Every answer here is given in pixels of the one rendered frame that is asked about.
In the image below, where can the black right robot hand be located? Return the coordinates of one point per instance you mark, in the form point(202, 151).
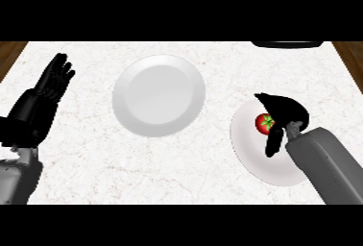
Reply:
point(283, 109)

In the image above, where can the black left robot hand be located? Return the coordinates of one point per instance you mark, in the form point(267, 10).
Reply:
point(35, 105)

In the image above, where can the red tomato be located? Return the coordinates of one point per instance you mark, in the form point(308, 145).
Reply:
point(262, 124)

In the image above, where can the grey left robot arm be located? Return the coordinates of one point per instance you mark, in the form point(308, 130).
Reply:
point(16, 174)

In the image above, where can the small white plate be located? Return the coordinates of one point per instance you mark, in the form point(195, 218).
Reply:
point(255, 150)

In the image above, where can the large white oval plate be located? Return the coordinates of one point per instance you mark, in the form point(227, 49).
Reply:
point(158, 95)

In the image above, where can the black rounded appliance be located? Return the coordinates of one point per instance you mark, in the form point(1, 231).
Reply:
point(286, 44)

